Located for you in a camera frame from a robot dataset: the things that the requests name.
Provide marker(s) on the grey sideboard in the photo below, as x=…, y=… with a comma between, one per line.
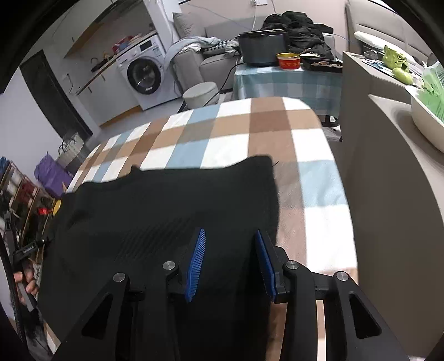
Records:
x=392, y=208

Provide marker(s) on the black food tray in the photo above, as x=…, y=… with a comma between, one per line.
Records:
x=322, y=65

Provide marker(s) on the purple bag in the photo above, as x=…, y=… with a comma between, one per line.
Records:
x=52, y=175

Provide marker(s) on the green mask toy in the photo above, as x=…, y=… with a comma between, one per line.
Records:
x=397, y=60

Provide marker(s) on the wooden shelf rack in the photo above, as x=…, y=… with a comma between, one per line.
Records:
x=24, y=201

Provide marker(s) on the red tin bowl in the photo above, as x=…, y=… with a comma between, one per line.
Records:
x=288, y=62

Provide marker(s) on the woven storage basket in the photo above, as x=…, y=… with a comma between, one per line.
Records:
x=71, y=152

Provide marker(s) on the pile of black clothes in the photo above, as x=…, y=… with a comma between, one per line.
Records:
x=301, y=31

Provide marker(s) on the round white stool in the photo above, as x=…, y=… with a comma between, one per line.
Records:
x=200, y=93

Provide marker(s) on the green plastic bag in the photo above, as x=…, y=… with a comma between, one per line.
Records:
x=435, y=93

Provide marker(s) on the white washing machine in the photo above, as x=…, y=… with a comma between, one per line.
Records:
x=145, y=74

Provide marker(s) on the grey sofa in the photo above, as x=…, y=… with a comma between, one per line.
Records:
x=208, y=69

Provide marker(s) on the white cabinet with wooden counter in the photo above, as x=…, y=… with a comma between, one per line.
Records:
x=104, y=45

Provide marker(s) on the black white checkered pillow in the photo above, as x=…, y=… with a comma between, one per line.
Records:
x=218, y=47

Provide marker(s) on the person's left hand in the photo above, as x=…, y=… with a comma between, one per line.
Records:
x=30, y=283

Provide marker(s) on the black cooking pot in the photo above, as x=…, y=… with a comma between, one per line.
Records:
x=262, y=47

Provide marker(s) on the beige sofa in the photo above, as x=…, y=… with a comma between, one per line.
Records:
x=378, y=20

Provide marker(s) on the blue checkered small table cloth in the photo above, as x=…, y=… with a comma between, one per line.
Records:
x=288, y=86

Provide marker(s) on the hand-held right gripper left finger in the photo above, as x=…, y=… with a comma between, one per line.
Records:
x=196, y=263

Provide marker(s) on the white basin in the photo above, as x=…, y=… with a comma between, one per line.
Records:
x=426, y=125

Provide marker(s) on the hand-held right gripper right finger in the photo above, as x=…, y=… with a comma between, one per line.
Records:
x=265, y=263

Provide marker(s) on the checkered brown blue tablecloth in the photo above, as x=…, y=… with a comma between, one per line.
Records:
x=242, y=139

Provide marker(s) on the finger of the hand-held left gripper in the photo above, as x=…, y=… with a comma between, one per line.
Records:
x=47, y=239

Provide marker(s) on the black knit sweater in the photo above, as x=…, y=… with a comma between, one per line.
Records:
x=149, y=208

